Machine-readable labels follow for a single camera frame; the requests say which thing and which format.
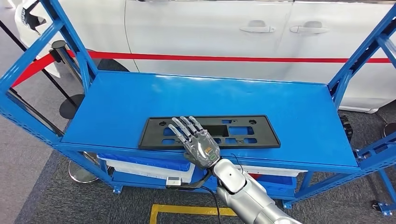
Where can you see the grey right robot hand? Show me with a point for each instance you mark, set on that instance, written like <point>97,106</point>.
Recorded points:
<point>201,150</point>

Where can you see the black plastic plate frame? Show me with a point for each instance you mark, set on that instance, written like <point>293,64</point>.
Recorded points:
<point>263,136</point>

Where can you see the blue plastic crate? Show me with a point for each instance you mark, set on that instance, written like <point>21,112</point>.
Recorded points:
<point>278,185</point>
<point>154,162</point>

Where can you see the red item in crate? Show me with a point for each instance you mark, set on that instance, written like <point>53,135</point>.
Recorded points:
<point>255,176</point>

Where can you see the yellow floor tape square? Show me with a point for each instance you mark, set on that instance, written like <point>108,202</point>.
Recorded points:
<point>185,209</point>

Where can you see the white plastic crate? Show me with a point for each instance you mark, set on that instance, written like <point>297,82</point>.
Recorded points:
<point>278,171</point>
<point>139,171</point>

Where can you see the red barrier belt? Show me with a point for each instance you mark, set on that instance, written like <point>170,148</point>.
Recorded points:
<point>216,57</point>

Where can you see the white car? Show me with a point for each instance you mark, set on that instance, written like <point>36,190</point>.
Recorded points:
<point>201,31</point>

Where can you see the black plastic block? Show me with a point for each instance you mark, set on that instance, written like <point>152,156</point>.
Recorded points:
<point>346,126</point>

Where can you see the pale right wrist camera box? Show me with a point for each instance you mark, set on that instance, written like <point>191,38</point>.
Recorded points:
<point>173,181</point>

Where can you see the chrome stanchion post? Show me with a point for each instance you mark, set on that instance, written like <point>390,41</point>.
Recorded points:
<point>82,174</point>
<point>58,46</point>

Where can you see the thin black post with base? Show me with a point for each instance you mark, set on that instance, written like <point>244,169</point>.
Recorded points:
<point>71,106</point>

